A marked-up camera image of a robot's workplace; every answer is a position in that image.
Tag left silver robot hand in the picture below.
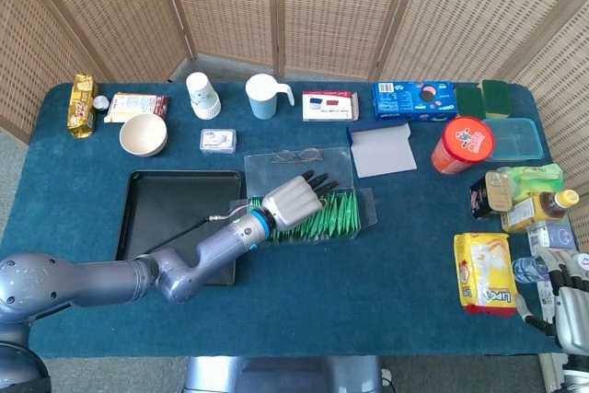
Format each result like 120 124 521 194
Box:
260 170 342 232

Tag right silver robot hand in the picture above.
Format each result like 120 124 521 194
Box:
514 245 589 353

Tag clear box of green packets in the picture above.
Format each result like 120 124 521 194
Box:
228 145 378 244

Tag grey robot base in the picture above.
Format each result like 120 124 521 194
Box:
183 354 383 393

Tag green tea packets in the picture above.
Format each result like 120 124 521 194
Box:
248 190 360 242

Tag yellow snack bag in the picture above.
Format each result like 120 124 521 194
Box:
453 231 518 318

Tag white red blue card box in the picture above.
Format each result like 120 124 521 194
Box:
301 90 360 122

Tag yellow liquid bottle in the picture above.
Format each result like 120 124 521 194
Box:
500 189 581 235

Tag black shiny plastic object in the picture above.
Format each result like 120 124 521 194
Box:
468 183 496 221

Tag blue cookie box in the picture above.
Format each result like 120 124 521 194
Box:
371 80 458 122

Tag thin-framed eyeglasses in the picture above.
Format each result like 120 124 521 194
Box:
270 147 324 165

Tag clear water bottle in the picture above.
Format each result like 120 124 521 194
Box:
511 254 551 284

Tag pale blue printed card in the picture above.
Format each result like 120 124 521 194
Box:
528 221 579 254

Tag blue tablecloth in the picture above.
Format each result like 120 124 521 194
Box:
0 81 589 360

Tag small clear plastic case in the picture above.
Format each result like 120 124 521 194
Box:
199 128 237 155

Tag open blue white carton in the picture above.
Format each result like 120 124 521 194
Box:
345 121 419 179

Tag light blue pitcher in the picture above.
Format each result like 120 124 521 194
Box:
245 73 295 121

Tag black plastic tray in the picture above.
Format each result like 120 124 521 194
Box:
114 169 244 287

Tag green wet wipes pack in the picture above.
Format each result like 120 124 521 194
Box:
501 163 564 203

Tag pull-tab tin can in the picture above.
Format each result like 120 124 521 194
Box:
484 169 514 212

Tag cream bowl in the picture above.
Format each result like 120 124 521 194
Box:
119 112 168 157

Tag orange canister red lid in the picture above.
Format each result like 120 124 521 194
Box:
431 115 495 176

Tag teal plastic food container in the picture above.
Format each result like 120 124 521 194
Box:
482 117 545 162

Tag white brown snack packet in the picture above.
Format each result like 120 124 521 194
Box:
103 92 170 124

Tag wicker folding screen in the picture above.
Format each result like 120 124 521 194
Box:
0 0 589 196

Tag dark green sponge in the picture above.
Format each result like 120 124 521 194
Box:
455 85 485 119

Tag green yellow sponge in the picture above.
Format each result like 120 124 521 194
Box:
480 78 512 120

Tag yellow biscuit pack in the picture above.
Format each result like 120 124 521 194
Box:
66 73 99 140

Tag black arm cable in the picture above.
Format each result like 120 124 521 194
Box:
137 214 252 259

